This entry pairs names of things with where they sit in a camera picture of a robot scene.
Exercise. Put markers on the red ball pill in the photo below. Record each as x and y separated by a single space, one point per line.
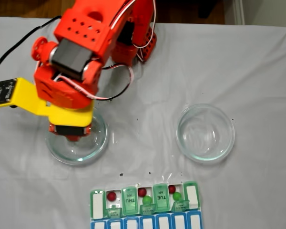
142 192
111 196
172 189

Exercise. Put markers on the weekly pill organizer box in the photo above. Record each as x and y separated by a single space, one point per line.
131 202

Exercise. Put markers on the green ball pill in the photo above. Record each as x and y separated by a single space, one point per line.
147 200
177 196

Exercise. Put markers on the clear glass bowl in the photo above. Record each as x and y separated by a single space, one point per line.
205 133
100 148

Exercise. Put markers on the white tablecloth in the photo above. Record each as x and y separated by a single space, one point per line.
205 59

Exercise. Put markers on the camera board on yellow mount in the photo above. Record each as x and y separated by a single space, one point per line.
1 93

